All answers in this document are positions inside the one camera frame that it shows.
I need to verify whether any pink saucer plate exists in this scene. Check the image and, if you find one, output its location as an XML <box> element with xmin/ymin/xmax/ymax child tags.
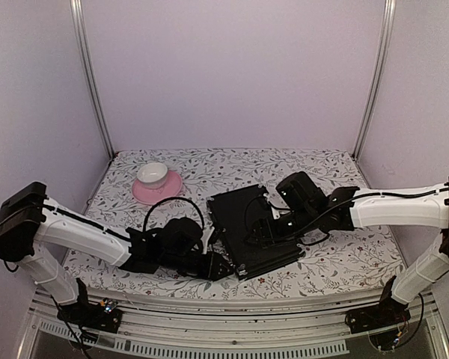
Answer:
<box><xmin>132</xmin><ymin>171</ymin><xmax>183</xmax><ymax>205</ymax></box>

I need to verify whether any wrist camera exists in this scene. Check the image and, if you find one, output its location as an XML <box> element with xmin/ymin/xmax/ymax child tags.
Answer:
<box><xmin>201</xmin><ymin>227</ymin><xmax>216</xmax><ymax>254</ymax></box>
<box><xmin>262</xmin><ymin>193</ymin><xmax>287</xmax><ymax>220</ymax></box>

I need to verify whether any white ceramic bowl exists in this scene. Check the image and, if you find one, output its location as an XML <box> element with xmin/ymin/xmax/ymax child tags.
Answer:
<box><xmin>137</xmin><ymin>162</ymin><xmax>168</xmax><ymax>189</ymax></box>

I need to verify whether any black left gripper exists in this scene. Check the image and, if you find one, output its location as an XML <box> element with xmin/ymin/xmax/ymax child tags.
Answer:
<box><xmin>162</xmin><ymin>251</ymin><xmax>236</xmax><ymax>283</ymax></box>

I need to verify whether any right aluminium frame post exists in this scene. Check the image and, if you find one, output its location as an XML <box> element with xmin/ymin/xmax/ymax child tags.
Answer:
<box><xmin>352</xmin><ymin>0</ymin><xmax>397</xmax><ymax>162</ymax></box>

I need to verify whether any metal front rail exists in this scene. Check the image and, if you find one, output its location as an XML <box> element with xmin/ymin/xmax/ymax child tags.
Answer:
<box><xmin>16</xmin><ymin>289</ymin><xmax>449</xmax><ymax>359</ymax></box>

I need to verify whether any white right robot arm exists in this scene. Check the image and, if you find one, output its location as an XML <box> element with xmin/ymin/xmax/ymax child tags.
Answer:
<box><xmin>246</xmin><ymin>172</ymin><xmax>449</xmax><ymax>326</ymax></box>

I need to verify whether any left aluminium frame post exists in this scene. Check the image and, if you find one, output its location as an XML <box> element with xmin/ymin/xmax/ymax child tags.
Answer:
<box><xmin>70</xmin><ymin>0</ymin><xmax>114</xmax><ymax>159</ymax></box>

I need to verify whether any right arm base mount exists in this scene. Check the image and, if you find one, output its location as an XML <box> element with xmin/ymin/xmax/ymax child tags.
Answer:
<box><xmin>344</xmin><ymin>276</ymin><xmax>411</xmax><ymax>334</ymax></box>

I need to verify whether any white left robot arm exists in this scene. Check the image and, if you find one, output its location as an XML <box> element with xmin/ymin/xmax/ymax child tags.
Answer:
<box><xmin>0</xmin><ymin>182</ymin><xmax>233</xmax><ymax>325</ymax></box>

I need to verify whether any floral table mat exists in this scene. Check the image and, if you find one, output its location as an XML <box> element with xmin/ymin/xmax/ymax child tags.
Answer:
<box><xmin>64</xmin><ymin>148</ymin><xmax>404</xmax><ymax>300</ymax></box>

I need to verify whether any aluminium frame post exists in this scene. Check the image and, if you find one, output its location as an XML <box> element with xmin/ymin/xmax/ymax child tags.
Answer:
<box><xmin>352</xmin><ymin>0</ymin><xmax>397</xmax><ymax>162</ymax></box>
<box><xmin>70</xmin><ymin>0</ymin><xmax>114</xmax><ymax>159</ymax></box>

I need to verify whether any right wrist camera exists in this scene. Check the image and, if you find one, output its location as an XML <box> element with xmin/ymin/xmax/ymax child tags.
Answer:
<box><xmin>262</xmin><ymin>193</ymin><xmax>287</xmax><ymax>220</ymax></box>

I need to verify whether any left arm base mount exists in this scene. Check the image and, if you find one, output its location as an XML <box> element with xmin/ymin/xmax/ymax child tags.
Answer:
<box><xmin>57</xmin><ymin>278</ymin><xmax>123</xmax><ymax>334</ymax></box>

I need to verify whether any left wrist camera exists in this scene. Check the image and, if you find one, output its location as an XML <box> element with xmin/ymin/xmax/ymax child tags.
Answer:
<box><xmin>201</xmin><ymin>227</ymin><xmax>216</xmax><ymax>254</ymax></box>

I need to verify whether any black poker set case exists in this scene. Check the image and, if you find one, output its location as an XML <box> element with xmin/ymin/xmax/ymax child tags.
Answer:
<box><xmin>207</xmin><ymin>185</ymin><xmax>301</xmax><ymax>280</ymax></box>

